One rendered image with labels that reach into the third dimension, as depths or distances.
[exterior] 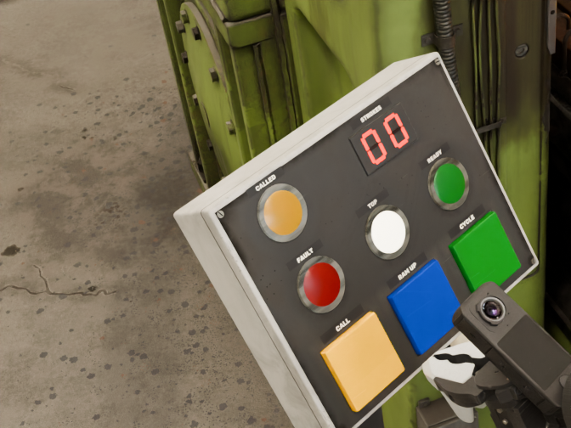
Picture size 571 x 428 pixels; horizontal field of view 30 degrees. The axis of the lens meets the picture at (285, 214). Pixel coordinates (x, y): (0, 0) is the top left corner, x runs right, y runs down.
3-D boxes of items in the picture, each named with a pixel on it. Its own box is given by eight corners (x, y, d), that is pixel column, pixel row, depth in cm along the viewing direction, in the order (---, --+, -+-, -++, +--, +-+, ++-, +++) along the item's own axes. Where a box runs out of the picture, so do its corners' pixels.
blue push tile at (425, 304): (466, 316, 117) (437, 258, 115) (422, 356, 113) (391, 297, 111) (455, 315, 118) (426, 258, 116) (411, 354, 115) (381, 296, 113)
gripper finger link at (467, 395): (429, 401, 96) (497, 413, 88) (421, 387, 95) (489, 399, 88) (462, 370, 98) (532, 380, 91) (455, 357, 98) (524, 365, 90)
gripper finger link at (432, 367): (425, 423, 102) (492, 437, 94) (398, 373, 100) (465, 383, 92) (446, 403, 103) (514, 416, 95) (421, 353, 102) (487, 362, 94)
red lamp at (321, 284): (350, 301, 108) (346, 271, 105) (308, 317, 107) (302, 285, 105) (339, 283, 111) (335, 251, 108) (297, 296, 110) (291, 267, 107)
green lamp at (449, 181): (474, 199, 118) (473, 169, 115) (436, 213, 117) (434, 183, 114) (462, 184, 120) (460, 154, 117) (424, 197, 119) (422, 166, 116)
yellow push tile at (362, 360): (406, 370, 112) (375, 311, 110) (358, 413, 109) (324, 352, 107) (396, 368, 114) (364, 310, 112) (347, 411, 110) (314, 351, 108)
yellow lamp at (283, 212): (312, 231, 106) (307, 197, 103) (268, 245, 105) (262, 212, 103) (302, 212, 108) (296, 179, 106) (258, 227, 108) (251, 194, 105)
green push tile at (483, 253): (522, 266, 121) (495, 209, 120) (481, 303, 118) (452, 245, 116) (511, 266, 123) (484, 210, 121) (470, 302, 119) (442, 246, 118)
